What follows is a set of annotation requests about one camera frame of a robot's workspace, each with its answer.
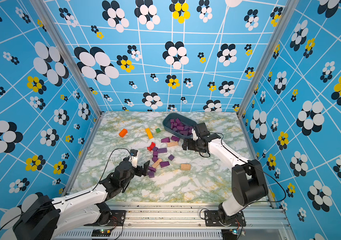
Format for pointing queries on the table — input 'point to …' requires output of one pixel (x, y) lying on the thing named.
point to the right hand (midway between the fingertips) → (191, 145)
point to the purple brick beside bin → (176, 139)
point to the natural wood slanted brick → (157, 163)
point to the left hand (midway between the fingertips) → (144, 158)
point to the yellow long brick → (149, 133)
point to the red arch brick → (153, 144)
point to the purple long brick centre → (164, 164)
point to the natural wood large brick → (185, 167)
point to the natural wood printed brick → (171, 144)
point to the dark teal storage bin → (179, 125)
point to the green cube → (158, 130)
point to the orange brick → (123, 133)
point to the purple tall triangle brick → (165, 140)
